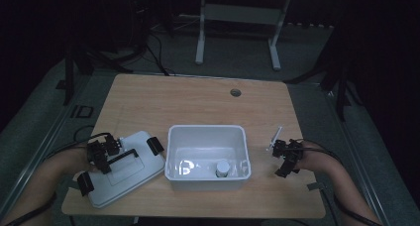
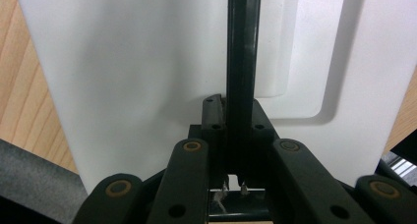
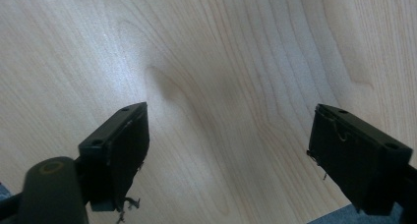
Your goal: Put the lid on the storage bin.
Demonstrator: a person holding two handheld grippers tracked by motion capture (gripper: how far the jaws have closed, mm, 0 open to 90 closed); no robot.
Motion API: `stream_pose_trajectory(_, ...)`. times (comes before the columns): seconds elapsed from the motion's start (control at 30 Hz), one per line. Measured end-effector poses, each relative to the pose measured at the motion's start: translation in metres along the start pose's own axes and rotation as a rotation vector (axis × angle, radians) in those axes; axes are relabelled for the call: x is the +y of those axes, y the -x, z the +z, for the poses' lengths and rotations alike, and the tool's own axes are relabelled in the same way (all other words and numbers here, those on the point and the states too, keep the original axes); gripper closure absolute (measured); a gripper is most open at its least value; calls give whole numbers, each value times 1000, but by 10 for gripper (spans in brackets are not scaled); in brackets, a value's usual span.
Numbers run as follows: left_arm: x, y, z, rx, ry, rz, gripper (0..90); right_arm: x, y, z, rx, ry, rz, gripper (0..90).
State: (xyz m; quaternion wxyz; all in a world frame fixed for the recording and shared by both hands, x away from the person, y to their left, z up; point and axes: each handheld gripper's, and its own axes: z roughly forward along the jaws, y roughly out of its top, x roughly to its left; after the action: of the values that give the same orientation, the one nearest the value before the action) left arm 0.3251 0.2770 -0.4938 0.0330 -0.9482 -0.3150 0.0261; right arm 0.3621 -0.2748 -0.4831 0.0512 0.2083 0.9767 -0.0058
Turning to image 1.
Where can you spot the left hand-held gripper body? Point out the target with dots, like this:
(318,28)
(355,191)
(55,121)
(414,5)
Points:
(95,151)

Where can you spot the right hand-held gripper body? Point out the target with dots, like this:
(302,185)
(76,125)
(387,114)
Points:
(294,151)

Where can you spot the small white-capped bottle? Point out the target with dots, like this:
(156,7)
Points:
(223,169)

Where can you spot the white plastic storage box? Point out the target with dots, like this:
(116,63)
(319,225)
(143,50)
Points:
(208,146)

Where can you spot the person's right hand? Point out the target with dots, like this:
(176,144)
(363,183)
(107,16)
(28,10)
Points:
(308,158)

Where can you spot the person's left hand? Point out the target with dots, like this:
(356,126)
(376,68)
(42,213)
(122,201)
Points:
(79,161)

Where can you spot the black metal stand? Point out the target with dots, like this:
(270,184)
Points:
(71,74)
(340,90)

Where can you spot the dark equipment rack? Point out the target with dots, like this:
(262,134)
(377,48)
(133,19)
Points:
(140,18)

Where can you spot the metal floor rail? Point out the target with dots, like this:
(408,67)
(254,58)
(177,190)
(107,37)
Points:
(29,156)
(360,160)

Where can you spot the white metal desk frame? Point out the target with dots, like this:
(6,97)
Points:
(242,14)

